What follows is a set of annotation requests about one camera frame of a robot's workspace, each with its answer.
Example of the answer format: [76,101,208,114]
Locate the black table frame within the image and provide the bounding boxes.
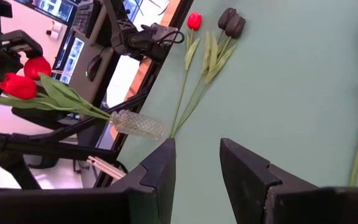
[0,0,195,190]

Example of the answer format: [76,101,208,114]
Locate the black computer monitor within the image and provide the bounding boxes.
[14,0,77,23]

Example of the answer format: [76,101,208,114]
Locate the black keyboard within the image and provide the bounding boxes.
[72,0,102,35]

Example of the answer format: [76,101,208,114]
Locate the black computer mouse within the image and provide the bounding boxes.
[85,55,103,82]

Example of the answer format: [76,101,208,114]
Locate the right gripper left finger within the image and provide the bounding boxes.
[0,138,177,224]

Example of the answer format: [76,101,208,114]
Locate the green table mat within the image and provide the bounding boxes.
[116,0,358,224]

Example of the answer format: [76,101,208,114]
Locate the clear glass vase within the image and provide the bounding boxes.
[109,109,165,141]

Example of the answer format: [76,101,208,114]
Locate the silver metal bracket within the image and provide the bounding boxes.
[86,155,127,181]

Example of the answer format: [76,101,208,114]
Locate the grey desk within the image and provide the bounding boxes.
[67,0,121,103]

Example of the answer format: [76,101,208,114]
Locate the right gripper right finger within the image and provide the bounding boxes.
[219,138,358,224]

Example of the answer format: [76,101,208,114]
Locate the artificial flowers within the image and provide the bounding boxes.
[171,7,237,138]

